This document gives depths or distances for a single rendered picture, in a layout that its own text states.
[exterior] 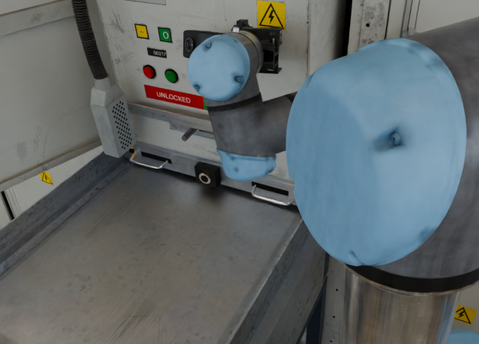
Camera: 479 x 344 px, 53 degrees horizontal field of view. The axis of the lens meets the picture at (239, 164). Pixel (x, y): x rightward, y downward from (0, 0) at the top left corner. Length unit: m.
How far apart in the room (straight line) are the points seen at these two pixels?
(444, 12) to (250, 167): 0.49
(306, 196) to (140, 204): 0.91
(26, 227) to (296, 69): 0.67
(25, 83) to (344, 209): 1.09
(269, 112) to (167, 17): 0.46
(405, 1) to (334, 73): 0.74
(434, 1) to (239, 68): 0.47
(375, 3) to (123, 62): 0.57
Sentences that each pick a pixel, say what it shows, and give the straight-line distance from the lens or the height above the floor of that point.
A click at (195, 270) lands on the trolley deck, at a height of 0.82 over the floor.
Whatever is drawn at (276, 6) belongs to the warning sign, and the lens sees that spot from 0.91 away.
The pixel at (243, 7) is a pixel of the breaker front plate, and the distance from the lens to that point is 0.94.
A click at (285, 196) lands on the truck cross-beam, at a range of 1.12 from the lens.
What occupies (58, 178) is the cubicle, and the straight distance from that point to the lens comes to 1.83.
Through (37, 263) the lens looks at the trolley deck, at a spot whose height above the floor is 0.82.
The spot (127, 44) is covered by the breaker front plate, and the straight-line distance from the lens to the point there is 1.14.
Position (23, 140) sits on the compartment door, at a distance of 1.33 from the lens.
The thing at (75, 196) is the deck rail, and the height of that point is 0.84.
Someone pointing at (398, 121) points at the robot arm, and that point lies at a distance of 0.24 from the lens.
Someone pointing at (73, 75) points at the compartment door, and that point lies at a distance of 1.34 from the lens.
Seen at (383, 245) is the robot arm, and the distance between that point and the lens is 0.25.
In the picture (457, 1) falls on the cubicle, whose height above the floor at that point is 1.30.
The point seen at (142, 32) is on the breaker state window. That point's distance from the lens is 1.10.
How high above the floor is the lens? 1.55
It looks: 35 degrees down
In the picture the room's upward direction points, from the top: 3 degrees counter-clockwise
